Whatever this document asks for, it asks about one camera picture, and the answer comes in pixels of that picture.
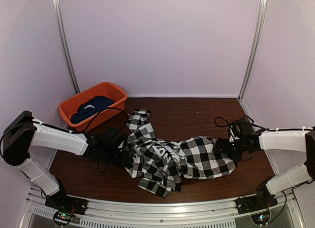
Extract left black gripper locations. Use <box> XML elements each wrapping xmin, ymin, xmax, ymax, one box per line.
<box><xmin>101</xmin><ymin>147</ymin><xmax>133</xmax><ymax>168</ymax></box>

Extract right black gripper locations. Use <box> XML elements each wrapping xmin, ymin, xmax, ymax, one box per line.
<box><xmin>212</xmin><ymin>137</ymin><xmax>246</xmax><ymax>162</ymax></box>

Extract black white checkered shirt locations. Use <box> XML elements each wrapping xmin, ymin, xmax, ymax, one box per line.
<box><xmin>125</xmin><ymin>109</ymin><xmax>237</xmax><ymax>198</ymax></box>

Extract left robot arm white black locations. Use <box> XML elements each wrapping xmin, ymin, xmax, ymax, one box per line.
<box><xmin>0</xmin><ymin>110</ymin><xmax>133</xmax><ymax>210</ymax></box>

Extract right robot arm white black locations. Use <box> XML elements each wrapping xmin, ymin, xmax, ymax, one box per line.
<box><xmin>213</xmin><ymin>115</ymin><xmax>315</xmax><ymax>209</ymax></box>

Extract dark blue garment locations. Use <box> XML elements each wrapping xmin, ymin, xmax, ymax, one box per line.
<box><xmin>70</xmin><ymin>96</ymin><xmax>115</xmax><ymax>124</ymax></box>

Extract orange plastic basin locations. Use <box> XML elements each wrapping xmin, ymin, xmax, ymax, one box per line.
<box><xmin>59</xmin><ymin>82</ymin><xmax>128</xmax><ymax>132</ymax></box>

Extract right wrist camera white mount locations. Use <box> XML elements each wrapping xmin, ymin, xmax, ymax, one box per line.
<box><xmin>228</xmin><ymin>129</ymin><xmax>238</xmax><ymax>142</ymax></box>

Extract right black cable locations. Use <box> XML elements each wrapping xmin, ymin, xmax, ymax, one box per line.
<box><xmin>214</xmin><ymin>116</ymin><xmax>271</xmax><ymax>130</ymax></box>

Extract aluminium front rail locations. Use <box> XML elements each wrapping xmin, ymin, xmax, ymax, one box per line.
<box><xmin>17</xmin><ymin>188</ymin><xmax>306</xmax><ymax>228</ymax></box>

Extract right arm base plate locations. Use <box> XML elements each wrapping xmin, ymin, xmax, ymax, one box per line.
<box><xmin>235</xmin><ymin>195</ymin><xmax>278</xmax><ymax>214</ymax></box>

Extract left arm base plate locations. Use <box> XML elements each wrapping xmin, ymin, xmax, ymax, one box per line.
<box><xmin>45</xmin><ymin>196</ymin><xmax>88</xmax><ymax>215</ymax></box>

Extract right aluminium corner post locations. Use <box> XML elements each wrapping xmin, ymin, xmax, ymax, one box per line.
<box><xmin>238</xmin><ymin>0</ymin><xmax>268</xmax><ymax>101</ymax></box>

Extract aluminium corner post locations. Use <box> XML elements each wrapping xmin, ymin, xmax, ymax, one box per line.
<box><xmin>52</xmin><ymin>0</ymin><xmax>80</xmax><ymax>94</ymax></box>
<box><xmin>238</xmin><ymin>0</ymin><xmax>268</xmax><ymax>101</ymax></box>

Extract left aluminium corner post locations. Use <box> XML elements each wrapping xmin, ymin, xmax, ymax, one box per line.
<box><xmin>52</xmin><ymin>0</ymin><xmax>80</xmax><ymax>94</ymax></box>

